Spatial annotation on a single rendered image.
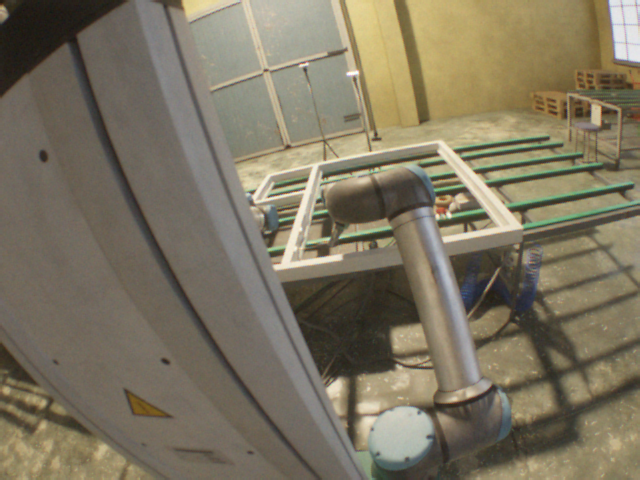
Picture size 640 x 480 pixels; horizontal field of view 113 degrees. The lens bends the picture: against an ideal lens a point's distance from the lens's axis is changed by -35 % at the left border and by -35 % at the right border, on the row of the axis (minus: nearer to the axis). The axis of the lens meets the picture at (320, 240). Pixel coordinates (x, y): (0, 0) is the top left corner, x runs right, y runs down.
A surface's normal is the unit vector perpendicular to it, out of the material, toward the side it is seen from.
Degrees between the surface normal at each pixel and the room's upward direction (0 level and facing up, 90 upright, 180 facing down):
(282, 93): 90
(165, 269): 90
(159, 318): 90
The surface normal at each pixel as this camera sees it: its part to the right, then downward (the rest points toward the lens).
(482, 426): -0.04, -0.29
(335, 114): -0.07, 0.52
